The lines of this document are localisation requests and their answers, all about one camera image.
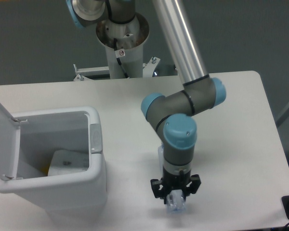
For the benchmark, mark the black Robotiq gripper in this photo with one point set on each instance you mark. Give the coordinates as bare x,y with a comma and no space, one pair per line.
182,180

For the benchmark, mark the clear plastic water bottle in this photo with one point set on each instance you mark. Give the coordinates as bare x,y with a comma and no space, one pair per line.
175,202

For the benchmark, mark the white plastic bag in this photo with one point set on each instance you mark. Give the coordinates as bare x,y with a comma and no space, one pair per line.
68,162

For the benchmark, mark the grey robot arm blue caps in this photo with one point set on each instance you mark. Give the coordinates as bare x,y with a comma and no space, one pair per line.
170,116

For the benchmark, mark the white plastic trash can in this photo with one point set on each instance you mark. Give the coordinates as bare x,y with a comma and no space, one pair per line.
75,129

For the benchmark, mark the yellow trash in can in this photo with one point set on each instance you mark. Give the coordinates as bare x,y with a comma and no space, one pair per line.
45,169

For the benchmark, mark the white trash can lid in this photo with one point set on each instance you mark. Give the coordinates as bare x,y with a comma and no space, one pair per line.
10,136

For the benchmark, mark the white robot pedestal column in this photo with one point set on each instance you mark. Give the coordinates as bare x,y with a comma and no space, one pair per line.
124,46

